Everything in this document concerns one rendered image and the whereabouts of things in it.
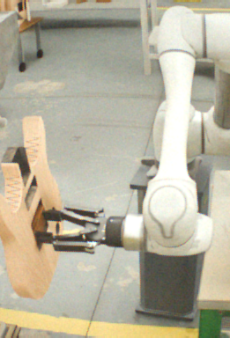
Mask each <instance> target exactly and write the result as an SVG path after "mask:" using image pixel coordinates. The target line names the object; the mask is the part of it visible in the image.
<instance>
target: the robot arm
mask: <svg viewBox="0 0 230 338"><path fill-rule="evenodd" d="M157 40H158V53H159V63H160V67H161V69H162V74H163V79H164V85H165V91H166V100H164V101H163V102H162V103H161V106H160V107H159V109H158V111H157V113H156V118H155V121H154V124H153V132H152V137H153V145H154V151H155V156H145V157H142V160H141V161H142V165H146V166H149V167H151V170H150V171H149V172H148V173H147V174H146V178H147V179H148V180H151V181H150V182H149V183H148V188H147V191H146V195H145V198H144V202H143V214H128V215H127V216H126V217H118V216H109V218H107V217H105V212H104V209H103V208H96V209H92V208H85V207H79V206H72V205H67V204H64V205H63V209H61V210H55V209H49V210H43V211H42V213H43V216H44V220H45V221H54V222H61V220H62V221H63V220H65V221H67V222H71V223H74V224H78V225H81V226H83V227H85V229H84V230H82V231H78V232H73V233H69V234H61V235H57V236H53V232H43V231H35V235H36V238H37V240H38V241H40V242H41V243H47V244H50V245H53V248H54V250H55V251H57V252H80V253H87V254H94V249H95V247H96V246H101V245H105V246H111V247H124V250H125V251H138V252H144V253H145V252H148V253H149V252H153V253H156V254H163V255H168V256H170V255H177V256H183V255H192V254H200V253H203V252H206V251H208V250H209V248H210V246H211V243H212V240H213V233H214V225H213V220H212V219H211V218H210V217H207V216H205V215H204V214H199V213H197V211H198V208H197V190H196V182H195V177H196V174H197V168H198V167H199V165H200V164H201V162H202V158H200V157H197V156H199V155H201V154H207V155H215V156H230V13H215V14H194V13H193V11H192V10H190V9H189V8H187V7H185V6H180V5H177V6H174V7H171V8H169V9H168V10H167V11H165V14H164V15H163V17H162V19H161V22H160V26H159V32H158V38H157ZM201 58H204V59H212V61H213V62H214V64H215V77H214V79H215V85H214V91H215V93H214V106H213V107H212V108H211V109H210V111H209V112H208V113H199V112H198V111H195V108H194V107H193V106H192V105H191V104H190V95H191V91H190V90H191V86H192V78H193V72H194V69H195V62H196V60H197V59H201ZM70 209H71V210H70ZM83 235H85V238H84V237H83ZM57 240H58V241H57ZM90 242H91V243H90Z"/></svg>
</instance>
